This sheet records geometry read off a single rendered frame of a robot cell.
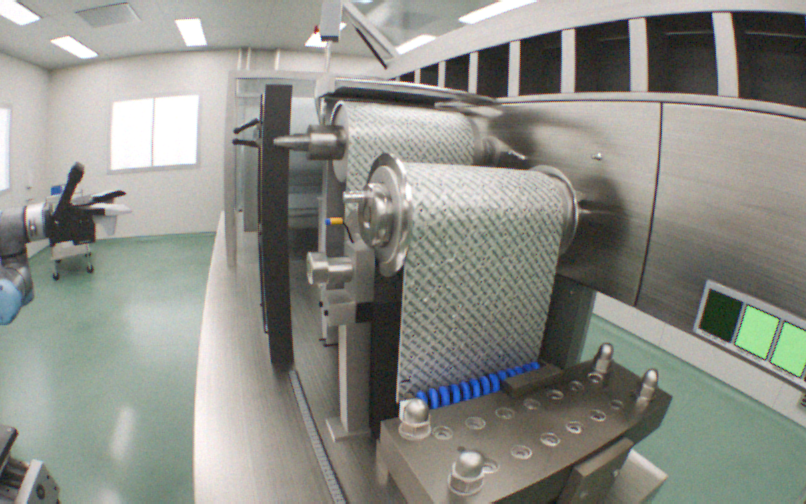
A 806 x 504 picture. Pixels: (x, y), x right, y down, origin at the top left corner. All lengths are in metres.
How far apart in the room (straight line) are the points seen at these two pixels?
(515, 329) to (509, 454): 0.19
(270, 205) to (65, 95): 6.16
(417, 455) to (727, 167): 0.49
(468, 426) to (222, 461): 0.36
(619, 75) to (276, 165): 0.62
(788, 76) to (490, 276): 0.52
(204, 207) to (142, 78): 2.26
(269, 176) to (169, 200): 5.40
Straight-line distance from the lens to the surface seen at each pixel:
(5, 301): 0.74
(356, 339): 0.53
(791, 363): 0.52
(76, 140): 6.53
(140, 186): 6.16
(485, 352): 0.54
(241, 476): 0.59
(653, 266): 0.58
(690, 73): 0.66
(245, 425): 0.67
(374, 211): 0.44
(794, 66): 0.62
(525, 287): 0.54
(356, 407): 0.60
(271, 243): 0.73
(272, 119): 0.70
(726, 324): 0.53
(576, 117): 0.67
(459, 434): 0.46
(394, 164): 0.44
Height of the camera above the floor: 1.33
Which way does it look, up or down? 15 degrees down
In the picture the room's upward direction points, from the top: 3 degrees clockwise
